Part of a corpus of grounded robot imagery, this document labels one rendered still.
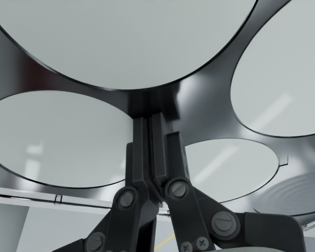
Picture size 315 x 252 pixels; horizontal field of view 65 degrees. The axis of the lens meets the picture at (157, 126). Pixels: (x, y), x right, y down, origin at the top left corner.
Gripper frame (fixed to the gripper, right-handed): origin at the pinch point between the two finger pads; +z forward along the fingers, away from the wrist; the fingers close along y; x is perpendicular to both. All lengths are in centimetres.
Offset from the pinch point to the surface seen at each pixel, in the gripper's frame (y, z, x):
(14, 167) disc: -10.2, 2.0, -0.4
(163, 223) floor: -68, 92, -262
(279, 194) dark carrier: 7.8, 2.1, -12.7
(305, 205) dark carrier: 10.6, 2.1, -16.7
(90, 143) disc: -4.2, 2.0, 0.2
